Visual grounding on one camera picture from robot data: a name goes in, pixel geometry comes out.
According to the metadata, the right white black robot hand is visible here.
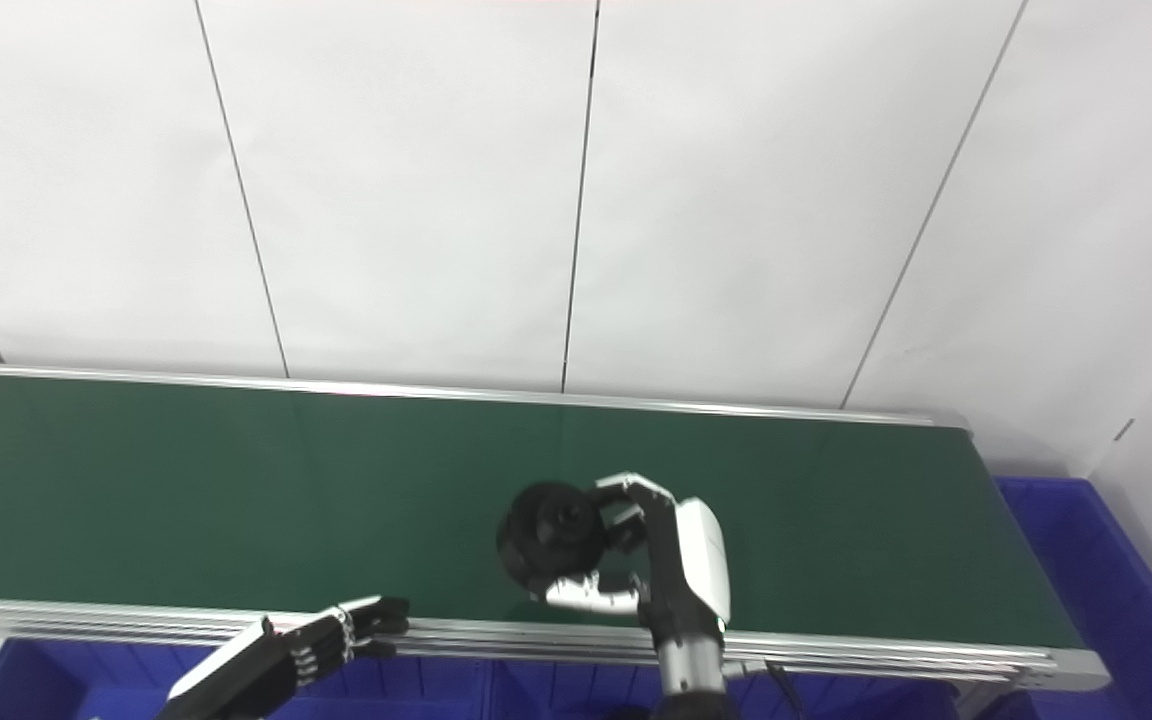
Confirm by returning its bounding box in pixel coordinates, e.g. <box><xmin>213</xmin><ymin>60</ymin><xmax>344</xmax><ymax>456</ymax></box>
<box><xmin>533</xmin><ymin>471</ymin><xmax>733</xmax><ymax>647</ymax></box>

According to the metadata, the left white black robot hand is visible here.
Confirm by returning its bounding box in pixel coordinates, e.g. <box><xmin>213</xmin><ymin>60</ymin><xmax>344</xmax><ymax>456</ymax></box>
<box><xmin>156</xmin><ymin>595</ymin><xmax>411</xmax><ymax>720</ymax></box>

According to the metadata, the black round plastic part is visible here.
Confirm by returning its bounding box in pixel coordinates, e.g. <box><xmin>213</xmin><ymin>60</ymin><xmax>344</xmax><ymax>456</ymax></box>
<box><xmin>495</xmin><ymin>481</ymin><xmax>611</xmax><ymax>597</ymax></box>

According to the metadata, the blue plastic bin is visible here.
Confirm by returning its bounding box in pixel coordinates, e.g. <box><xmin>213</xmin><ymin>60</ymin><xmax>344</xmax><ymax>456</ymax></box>
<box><xmin>0</xmin><ymin>638</ymin><xmax>493</xmax><ymax>720</ymax></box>
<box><xmin>481</xmin><ymin>660</ymin><xmax>969</xmax><ymax>720</ymax></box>
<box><xmin>976</xmin><ymin>476</ymin><xmax>1152</xmax><ymax>720</ymax></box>

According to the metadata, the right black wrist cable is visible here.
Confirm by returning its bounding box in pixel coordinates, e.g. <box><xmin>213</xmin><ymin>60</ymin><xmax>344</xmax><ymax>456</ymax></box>
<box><xmin>721</xmin><ymin>655</ymin><xmax>819</xmax><ymax>720</ymax></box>

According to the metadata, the green conveyor belt aluminium frame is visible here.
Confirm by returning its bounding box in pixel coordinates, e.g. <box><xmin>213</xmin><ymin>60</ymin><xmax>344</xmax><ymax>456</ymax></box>
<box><xmin>0</xmin><ymin>361</ymin><xmax>1113</xmax><ymax>694</ymax></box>

